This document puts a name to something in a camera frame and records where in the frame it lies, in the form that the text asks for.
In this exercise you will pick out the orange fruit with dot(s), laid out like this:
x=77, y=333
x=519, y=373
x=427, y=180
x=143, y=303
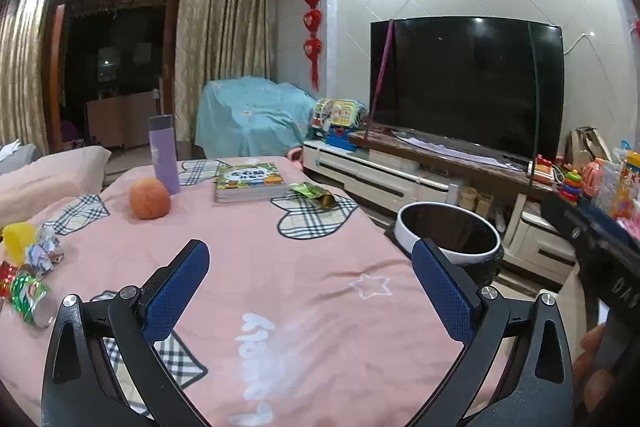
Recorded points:
x=150, y=199

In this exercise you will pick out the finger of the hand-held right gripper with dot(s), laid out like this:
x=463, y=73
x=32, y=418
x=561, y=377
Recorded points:
x=567, y=222

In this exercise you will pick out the white TV cabinet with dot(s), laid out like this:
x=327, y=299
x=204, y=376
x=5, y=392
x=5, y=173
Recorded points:
x=360, y=167

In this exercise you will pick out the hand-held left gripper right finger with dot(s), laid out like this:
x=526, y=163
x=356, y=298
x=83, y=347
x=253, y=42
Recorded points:
x=442, y=289

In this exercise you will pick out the purple drink bottle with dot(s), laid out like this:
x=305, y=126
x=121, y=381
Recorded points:
x=165, y=157

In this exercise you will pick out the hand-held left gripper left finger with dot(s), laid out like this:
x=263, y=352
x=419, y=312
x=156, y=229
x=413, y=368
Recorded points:
x=177, y=289

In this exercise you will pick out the beige patterned curtain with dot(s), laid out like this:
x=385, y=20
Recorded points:
x=220, y=47
x=22, y=67

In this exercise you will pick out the red toy telephone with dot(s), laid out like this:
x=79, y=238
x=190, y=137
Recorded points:
x=544, y=167

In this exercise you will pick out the pink sofa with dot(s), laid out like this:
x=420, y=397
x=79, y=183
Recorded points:
x=60, y=177

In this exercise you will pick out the children's picture book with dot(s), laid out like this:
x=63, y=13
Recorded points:
x=250, y=179

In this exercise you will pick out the black flat television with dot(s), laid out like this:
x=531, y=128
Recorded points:
x=465, y=87

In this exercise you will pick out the black white-rimmed trash bin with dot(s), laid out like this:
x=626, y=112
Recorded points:
x=450, y=222

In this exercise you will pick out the red foil wrapper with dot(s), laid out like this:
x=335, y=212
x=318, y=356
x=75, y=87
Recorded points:
x=7, y=279

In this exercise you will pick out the silver crumpled wrapper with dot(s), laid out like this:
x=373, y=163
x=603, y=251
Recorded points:
x=42, y=254

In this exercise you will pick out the yellow plastic cup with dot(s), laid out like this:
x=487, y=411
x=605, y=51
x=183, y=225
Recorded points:
x=20, y=239

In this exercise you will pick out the pink plastic toy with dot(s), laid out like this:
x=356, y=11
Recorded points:
x=592, y=179

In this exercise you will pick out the wooden door frame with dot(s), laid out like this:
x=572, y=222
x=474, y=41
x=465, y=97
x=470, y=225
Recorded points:
x=54, y=67

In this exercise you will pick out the crushed green can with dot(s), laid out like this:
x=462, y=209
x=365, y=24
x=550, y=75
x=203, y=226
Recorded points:
x=30, y=299

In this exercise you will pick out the teal covered armchair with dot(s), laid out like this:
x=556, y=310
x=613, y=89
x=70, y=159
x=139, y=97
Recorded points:
x=250, y=117

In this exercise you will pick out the rainbow stacking rings toy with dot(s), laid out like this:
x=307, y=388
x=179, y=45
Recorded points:
x=571, y=187

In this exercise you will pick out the pink ribbon stick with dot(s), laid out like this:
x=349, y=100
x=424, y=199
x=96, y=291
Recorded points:
x=382, y=77

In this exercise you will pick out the colourful toy cash register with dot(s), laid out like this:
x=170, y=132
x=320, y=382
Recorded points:
x=340, y=122

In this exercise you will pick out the green snack wrapper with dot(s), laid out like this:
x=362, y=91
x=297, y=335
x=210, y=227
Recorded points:
x=307, y=191

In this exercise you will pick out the stacked yellow tubs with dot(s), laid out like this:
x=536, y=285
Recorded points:
x=468, y=198

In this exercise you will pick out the pink low cabinet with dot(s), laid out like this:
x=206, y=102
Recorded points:
x=120, y=119

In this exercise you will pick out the pink kettlebell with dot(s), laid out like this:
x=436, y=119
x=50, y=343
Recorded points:
x=295, y=153

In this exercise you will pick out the red hanging knot decoration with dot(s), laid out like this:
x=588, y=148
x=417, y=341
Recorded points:
x=313, y=17

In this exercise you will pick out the tan handbag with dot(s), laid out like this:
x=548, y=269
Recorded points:
x=590, y=144

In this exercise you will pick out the red tassel wall decoration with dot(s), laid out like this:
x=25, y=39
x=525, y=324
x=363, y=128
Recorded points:
x=632, y=4

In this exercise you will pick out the person's right hand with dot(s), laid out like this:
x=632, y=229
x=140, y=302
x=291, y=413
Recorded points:
x=590, y=367

